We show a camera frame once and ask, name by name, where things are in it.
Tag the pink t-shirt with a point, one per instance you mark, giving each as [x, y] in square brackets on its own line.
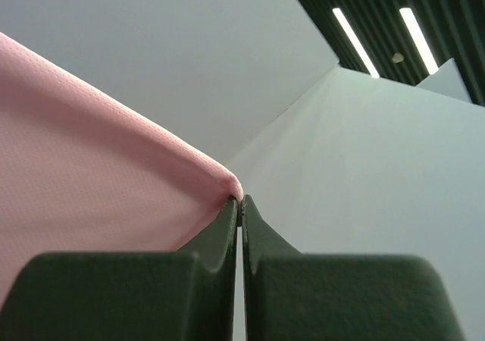
[82, 172]

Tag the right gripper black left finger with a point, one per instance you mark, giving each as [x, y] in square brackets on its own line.
[183, 295]

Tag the ceiling light strip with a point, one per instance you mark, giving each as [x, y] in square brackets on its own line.
[419, 40]
[356, 43]

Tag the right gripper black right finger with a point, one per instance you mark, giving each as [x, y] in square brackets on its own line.
[290, 295]

